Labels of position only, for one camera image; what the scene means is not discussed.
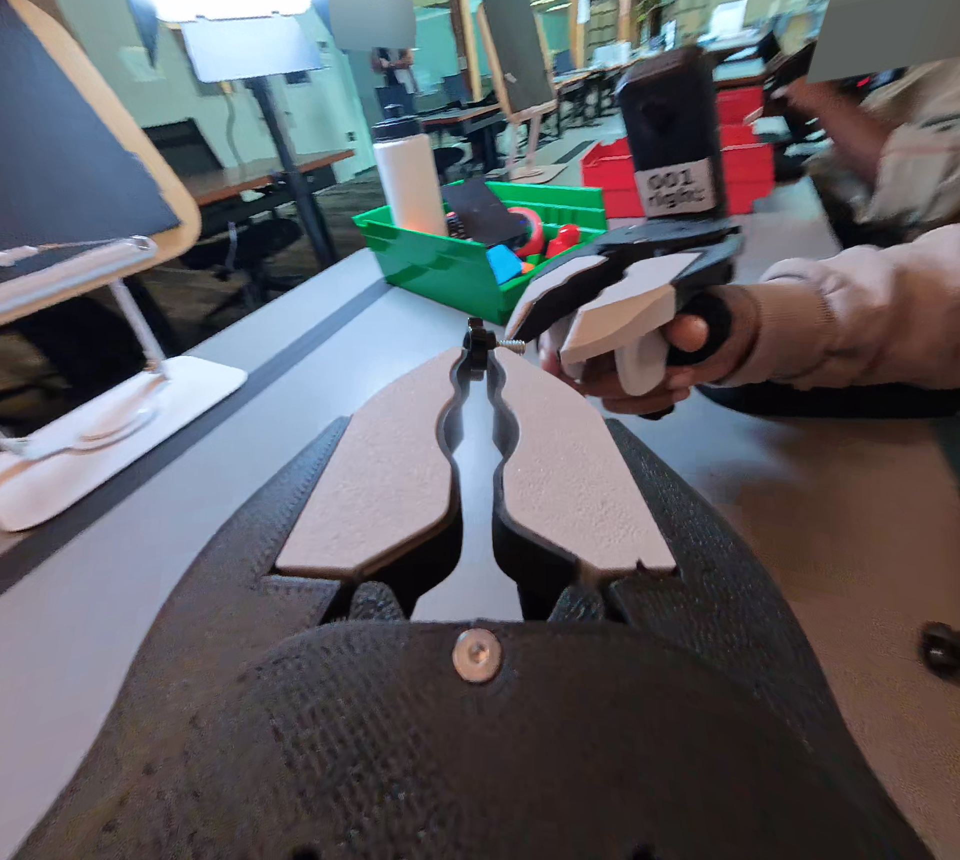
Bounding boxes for black earbud cable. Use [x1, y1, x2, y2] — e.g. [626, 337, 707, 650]
[921, 621, 960, 677]

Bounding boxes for black thumb screw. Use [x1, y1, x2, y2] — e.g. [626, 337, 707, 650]
[461, 317, 531, 382]

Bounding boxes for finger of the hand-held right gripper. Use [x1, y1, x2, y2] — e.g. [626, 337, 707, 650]
[557, 251, 704, 368]
[502, 254, 609, 344]

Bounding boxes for person's right forearm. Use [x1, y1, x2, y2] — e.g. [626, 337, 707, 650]
[723, 222, 960, 390]

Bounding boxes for wooden office desk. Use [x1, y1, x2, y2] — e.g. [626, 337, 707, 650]
[180, 149, 355, 209]

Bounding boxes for black light stand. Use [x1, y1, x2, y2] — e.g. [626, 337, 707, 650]
[247, 76, 342, 269]

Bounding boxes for green plastic bin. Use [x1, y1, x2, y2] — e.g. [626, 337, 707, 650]
[352, 181, 609, 326]

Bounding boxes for white bottle black lid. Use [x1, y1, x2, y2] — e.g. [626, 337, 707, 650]
[372, 104, 449, 239]

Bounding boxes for red plastic bin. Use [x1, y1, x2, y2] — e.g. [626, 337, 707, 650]
[716, 86, 766, 126]
[581, 140, 776, 220]

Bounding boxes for red tape roll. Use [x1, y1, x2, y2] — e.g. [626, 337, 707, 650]
[510, 206, 547, 257]

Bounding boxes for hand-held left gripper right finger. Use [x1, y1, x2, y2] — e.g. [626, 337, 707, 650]
[486, 347, 678, 620]

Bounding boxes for black flat pad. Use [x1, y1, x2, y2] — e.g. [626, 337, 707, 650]
[442, 179, 530, 248]

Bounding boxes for person's right hand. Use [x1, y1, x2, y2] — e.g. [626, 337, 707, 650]
[537, 290, 760, 420]

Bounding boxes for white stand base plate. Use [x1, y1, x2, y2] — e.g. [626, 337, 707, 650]
[0, 353, 249, 533]

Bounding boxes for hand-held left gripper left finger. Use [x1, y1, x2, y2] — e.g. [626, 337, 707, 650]
[275, 347, 463, 619]

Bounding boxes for black office chair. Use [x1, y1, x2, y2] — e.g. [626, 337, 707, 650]
[142, 117, 301, 321]

